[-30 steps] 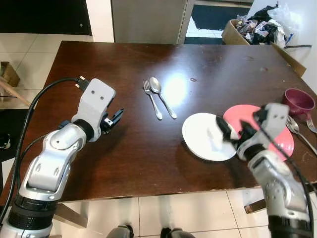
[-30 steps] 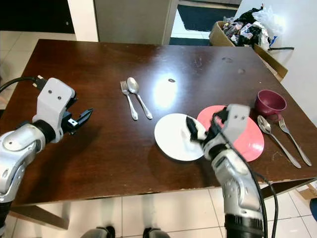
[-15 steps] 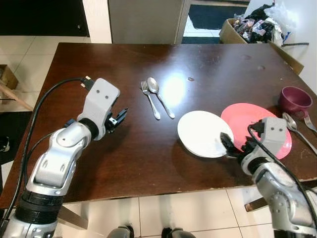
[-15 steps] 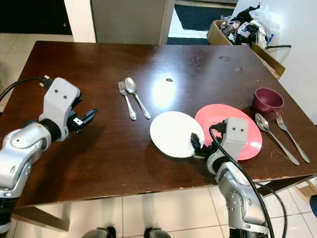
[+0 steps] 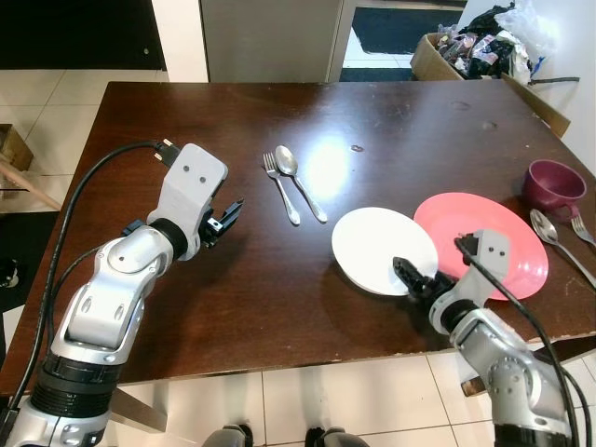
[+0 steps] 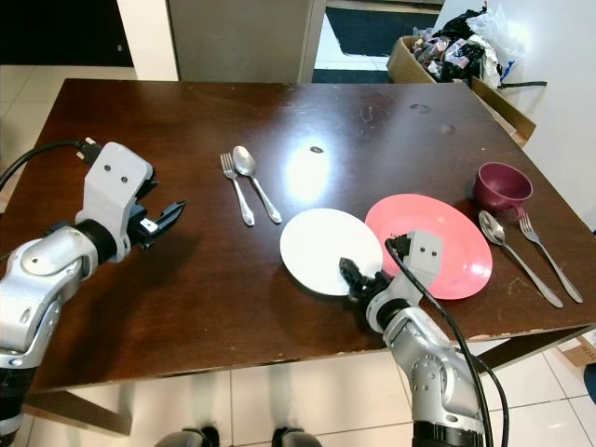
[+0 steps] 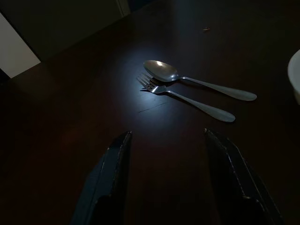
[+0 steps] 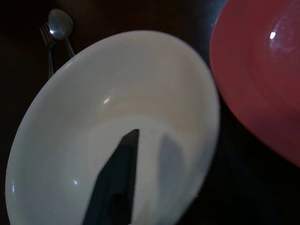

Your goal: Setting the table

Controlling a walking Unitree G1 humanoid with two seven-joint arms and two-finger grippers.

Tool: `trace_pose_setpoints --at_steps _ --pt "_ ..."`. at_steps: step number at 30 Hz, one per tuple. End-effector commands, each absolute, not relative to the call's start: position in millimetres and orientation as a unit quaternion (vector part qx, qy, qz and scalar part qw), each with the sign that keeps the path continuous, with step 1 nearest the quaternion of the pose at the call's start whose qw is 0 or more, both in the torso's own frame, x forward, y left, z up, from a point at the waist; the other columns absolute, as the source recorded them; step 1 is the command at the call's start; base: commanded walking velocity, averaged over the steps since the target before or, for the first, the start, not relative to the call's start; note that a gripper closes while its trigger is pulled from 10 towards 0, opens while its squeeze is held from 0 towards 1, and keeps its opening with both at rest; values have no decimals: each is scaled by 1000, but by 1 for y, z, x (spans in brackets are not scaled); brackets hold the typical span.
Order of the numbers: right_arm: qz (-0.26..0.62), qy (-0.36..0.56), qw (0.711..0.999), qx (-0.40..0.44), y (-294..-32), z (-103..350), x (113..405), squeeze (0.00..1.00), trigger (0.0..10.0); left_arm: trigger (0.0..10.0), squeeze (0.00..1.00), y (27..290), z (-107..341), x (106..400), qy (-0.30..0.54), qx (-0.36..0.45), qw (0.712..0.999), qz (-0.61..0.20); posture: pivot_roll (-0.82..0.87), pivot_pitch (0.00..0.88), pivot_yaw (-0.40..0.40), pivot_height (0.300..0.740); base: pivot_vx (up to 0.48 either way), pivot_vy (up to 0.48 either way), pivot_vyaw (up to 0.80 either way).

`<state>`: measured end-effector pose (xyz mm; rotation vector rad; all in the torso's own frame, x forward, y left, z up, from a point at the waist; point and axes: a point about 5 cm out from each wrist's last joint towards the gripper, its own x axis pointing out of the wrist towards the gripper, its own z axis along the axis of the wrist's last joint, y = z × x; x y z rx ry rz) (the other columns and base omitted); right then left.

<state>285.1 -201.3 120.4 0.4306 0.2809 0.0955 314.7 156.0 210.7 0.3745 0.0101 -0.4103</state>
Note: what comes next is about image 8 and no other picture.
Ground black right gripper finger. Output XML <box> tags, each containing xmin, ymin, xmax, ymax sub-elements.
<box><xmin>83</xmin><ymin>128</ymin><xmax>140</xmax><ymax>225</ymax></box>

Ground pale yellow round plate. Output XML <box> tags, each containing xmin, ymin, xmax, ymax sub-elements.
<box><xmin>4</xmin><ymin>30</ymin><xmax>221</xmax><ymax>225</ymax></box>

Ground silver metal spoon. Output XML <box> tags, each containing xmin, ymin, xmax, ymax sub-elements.
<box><xmin>48</xmin><ymin>8</ymin><xmax>76</xmax><ymax>58</ymax></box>

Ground silver metal fork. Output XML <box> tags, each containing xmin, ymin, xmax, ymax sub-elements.
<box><xmin>39</xmin><ymin>22</ymin><xmax>56</xmax><ymax>75</ymax></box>

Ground red round plate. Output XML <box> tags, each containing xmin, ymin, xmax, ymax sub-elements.
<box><xmin>209</xmin><ymin>0</ymin><xmax>300</xmax><ymax>167</ymax></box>

